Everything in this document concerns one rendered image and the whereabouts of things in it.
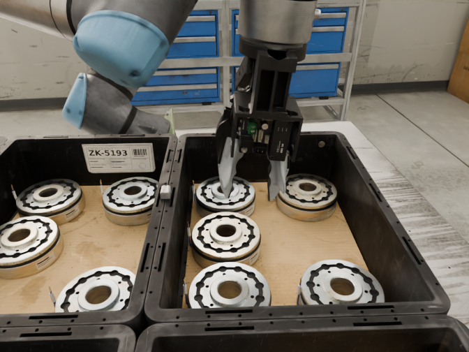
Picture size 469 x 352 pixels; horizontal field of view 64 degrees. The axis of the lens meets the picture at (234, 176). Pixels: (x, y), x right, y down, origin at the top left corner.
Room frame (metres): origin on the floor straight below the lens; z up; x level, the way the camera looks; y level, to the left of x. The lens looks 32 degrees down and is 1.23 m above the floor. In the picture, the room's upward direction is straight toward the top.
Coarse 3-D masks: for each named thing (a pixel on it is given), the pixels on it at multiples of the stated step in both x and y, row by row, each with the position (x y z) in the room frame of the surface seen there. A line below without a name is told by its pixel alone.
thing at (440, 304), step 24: (360, 168) 0.49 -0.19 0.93; (168, 216) 0.38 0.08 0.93; (384, 216) 0.38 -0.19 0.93; (168, 240) 0.33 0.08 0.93; (408, 240) 0.33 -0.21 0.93; (432, 288) 0.26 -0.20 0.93; (144, 312) 0.23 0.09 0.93; (168, 312) 0.23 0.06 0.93; (192, 312) 0.23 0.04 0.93; (216, 312) 0.23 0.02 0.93; (240, 312) 0.23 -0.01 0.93; (264, 312) 0.23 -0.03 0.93; (288, 312) 0.23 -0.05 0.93; (312, 312) 0.23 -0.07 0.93; (336, 312) 0.23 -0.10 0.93; (360, 312) 0.23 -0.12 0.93; (384, 312) 0.23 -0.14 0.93; (408, 312) 0.23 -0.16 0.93; (432, 312) 0.23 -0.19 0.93
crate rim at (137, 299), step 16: (176, 144) 0.58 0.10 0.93; (160, 208) 0.39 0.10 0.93; (160, 224) 0.36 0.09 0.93; (144, 240) 0.33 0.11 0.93; (144, 256) 0.31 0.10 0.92; (144, 272) 0.28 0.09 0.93; (144, 288) 0.26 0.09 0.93; (0, 320) 0.22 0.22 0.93; (16, 320) 0.22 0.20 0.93; (32, 320) 0.22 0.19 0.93; (48, 320) 0.22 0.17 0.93; (64, 320) 0.22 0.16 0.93; (80, 320) 0.22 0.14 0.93; (96, 320) 0.22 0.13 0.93; (112, 320) 0.22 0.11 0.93; (128, 320) 0.22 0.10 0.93; (144, 320) 0.24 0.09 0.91
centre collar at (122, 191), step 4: (128, 184) 0.54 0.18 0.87; (132, 184) 0.54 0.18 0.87; (136, 184) 0.54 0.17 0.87; (140, 184) 0.54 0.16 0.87; (124, 188) 0.53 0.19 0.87; (128, 188) 0.54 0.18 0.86; (132, 188) 0.54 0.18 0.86; (136, 188) 0.54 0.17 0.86; (140, 188) 0.54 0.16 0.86; (144, 188) 0.53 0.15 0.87; (120, 192) 0.52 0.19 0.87; (124, 192) 0.53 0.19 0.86; (140, 192) 0.52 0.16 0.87; (144, 192) 0.52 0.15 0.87; (120, 196) 0.51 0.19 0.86; (124, 196) 0.51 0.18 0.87; (128, 196) 0.51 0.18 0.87; (132, 196) 0.51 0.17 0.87; (136, 196) 0.51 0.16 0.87; (140, 196) 0.51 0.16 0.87; (128, 200) 0.50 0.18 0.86
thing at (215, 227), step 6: (216, 222) 0.44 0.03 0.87; (222, 222) 0.44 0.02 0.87; (228, 222) 0.44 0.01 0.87; (234, 222) 0.44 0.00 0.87; (210, 228) 0.43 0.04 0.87; (216, 228) 0.43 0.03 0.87; (234, 228) 0.43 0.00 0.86; (240, 228) 0.43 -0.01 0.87; (210, 234) 0.42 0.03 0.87; (216, 234) 0.41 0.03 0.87; (234, 234) 0.41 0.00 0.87; (240, 234) 0.41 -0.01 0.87; (216, 240) 0.40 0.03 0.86; (222, 240) 0.40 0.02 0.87; (228, 240) 0.40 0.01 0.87; (234, 240) 0.40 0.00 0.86
